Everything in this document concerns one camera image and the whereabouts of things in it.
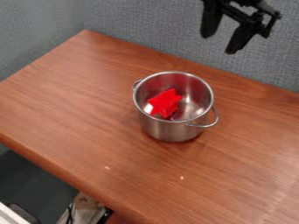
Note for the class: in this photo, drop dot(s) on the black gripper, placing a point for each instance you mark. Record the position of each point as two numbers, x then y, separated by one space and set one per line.
255 16

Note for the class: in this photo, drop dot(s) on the red plastic block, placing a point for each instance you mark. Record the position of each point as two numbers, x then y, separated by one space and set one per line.
165 103

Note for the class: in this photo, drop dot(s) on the white object at corner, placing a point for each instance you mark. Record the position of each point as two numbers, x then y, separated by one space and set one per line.
12 214

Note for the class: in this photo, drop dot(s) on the wooden table leg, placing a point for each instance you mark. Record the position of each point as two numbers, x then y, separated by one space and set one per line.
84 211

